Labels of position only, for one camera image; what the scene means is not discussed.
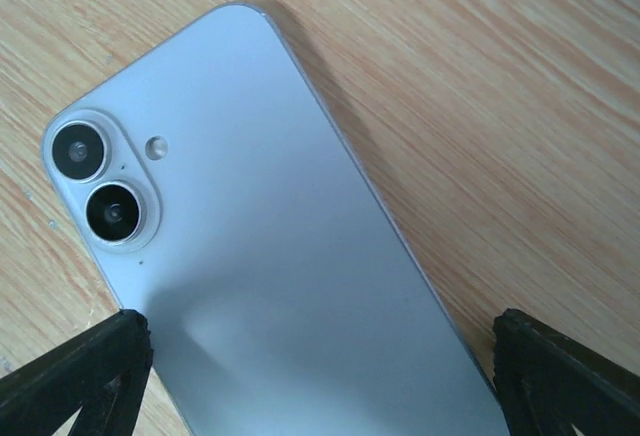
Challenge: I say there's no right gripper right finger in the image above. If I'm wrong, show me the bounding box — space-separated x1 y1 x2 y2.
493 309 639 435

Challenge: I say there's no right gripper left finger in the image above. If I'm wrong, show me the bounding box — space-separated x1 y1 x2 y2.
1 309 153 435

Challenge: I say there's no light blue phone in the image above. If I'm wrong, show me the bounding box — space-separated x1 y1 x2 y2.
41 3 508 435

